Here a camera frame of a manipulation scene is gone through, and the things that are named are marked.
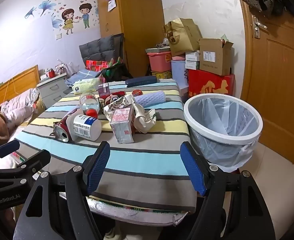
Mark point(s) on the pink bedding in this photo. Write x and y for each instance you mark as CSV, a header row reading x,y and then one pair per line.
x,y
19,105

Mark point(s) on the pink milk carton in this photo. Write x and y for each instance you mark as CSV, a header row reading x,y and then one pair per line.
x,y
122,125

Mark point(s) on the crushed red can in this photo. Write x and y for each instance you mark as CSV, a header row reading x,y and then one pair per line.
x,y
62,131

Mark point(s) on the folded blue cloth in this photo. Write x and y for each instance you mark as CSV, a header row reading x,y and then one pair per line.
x,y
80,78

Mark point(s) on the clear plastic bottle red cap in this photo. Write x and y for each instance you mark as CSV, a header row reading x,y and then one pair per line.
x,y
88,101

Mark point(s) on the red plaid bag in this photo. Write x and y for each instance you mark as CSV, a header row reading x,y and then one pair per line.
x,y
94,65

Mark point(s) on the patterned flat box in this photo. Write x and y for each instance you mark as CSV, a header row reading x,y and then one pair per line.
x,y
158,48

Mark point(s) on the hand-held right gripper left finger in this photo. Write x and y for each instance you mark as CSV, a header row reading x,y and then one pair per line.
x,y
98,166

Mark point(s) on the dark blue glasses case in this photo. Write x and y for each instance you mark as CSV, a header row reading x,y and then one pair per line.
x,y
140,81

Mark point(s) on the small purple carton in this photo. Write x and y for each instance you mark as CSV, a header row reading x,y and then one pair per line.
x,y
103,89

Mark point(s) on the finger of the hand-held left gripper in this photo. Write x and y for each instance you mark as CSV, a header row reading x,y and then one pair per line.
x,y
34,158
8,147

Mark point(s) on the clear plastic bin liner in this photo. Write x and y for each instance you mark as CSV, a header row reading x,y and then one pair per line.
x,y
224,120

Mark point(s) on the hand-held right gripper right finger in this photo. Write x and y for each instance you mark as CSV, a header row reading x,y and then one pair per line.
x,y
193,170

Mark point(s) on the yellow patterned box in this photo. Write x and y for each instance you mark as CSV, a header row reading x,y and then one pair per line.
x,y
161,75

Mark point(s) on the open cardboard box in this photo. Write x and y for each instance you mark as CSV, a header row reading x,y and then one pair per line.
x,y
214,57

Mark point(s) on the white wall switch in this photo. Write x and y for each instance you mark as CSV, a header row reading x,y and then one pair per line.
x,y
58,36

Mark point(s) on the red cartoon face can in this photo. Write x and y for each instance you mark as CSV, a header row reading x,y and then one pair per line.
x,y
109,99

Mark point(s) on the wooden headboard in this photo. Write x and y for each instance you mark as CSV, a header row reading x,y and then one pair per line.
x,y
17,82

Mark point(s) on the brown paper gift bag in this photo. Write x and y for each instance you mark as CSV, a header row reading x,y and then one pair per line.
x,y
183,36

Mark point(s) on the red box gold print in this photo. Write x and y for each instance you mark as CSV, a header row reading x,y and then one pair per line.
x,y
210,83

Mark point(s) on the grey quilted chair cushion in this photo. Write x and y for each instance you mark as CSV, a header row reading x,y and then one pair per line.
x,y
100,48

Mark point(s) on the wooden door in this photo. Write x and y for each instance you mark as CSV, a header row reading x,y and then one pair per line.
x,y
274,80

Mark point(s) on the light blue cylindrical container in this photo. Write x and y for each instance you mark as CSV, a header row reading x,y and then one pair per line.
x,y
178,73

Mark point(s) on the white trash bin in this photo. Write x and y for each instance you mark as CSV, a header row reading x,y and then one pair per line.
x,y
231,138

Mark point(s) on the printed white paper bag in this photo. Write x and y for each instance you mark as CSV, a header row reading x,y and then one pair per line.
x,y
120,102

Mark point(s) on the cartoon couple wall sticker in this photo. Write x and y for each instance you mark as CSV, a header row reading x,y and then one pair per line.
x,y
69,17

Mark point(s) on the pink folded cloth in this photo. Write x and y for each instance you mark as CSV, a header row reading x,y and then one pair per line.
x,y
178,58

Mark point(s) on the yellow-green tissue pack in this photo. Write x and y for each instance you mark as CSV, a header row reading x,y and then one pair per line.
x,y
85,85

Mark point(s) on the wooden wardrobe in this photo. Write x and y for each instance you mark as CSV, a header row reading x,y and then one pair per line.
x,y
137,27

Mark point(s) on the brown hanging bag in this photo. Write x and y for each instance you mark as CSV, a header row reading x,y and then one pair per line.
x,y
258,0

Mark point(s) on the pink storage box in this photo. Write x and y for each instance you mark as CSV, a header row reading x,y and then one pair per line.
x,y
159,62

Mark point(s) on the striped tablecloth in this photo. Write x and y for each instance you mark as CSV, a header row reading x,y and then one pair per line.
x,y
142,155

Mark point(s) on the black bag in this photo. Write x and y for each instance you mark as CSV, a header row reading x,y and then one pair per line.
x,y
119,72

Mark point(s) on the white pill bottle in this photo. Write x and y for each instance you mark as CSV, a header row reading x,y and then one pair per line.
x,y
87,127

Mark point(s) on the white paper tag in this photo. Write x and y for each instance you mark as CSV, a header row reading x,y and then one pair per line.
x,y
111,5

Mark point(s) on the white medicine box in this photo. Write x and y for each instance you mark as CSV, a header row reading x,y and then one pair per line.
x,y
192,55
192,62
192,67

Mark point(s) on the beige paper bag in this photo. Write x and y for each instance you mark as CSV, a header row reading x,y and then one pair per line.
x,y
143,120

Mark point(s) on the red jar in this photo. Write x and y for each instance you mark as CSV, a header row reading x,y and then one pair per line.
x,y
51,74

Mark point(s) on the grey nightstand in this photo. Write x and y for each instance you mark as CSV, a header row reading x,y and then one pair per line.
x,y
52,88

